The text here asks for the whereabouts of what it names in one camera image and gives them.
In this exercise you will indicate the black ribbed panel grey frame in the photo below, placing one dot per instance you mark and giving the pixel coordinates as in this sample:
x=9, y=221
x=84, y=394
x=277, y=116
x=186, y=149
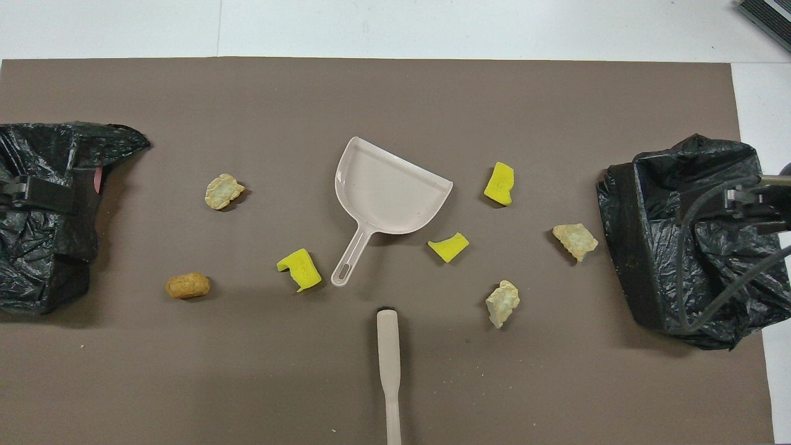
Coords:
x=769, y=15

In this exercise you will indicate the brown toy bread roll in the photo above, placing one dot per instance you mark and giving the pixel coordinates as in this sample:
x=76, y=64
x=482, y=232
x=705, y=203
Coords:
x=187, y=286

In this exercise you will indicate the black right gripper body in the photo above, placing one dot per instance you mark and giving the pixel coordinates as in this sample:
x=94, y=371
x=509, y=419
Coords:
x=763, y=213

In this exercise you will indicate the pale toy pastry piece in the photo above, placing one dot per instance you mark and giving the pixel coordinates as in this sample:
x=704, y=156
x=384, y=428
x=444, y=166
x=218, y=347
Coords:
x=222, y=191
x=575, y=240
x=502, y=303

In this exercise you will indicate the beige hand brush black bristles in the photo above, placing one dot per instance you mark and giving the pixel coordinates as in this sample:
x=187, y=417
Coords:
x=388, y=346

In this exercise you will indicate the notched yellow sponge piece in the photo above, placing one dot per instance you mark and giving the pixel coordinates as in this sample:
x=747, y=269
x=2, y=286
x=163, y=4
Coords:
x=301, y=267

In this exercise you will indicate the oblong yellow sponge piece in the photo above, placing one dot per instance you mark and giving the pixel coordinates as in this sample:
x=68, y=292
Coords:
x=499, y=184

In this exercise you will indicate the curved yellow sponge wedge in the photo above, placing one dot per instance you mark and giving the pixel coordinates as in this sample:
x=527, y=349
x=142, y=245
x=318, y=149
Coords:
x=446, y=248

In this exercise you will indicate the brown paper table mat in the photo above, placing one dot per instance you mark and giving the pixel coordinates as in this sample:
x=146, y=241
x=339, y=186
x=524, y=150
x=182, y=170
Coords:
x=395, y=99

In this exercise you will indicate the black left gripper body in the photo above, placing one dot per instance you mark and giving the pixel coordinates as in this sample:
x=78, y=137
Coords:
x=13, y=201

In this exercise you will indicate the black-bagged bin with pink patch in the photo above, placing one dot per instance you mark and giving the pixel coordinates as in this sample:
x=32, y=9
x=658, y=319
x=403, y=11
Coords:
x=37, y=259

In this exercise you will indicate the black-bagged trash bin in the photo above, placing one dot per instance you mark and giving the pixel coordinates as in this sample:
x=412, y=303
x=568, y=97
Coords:
x=624, y=247

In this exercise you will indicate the beige plastic dustpan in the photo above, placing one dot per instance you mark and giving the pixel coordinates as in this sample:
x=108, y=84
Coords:
x=389, y=191

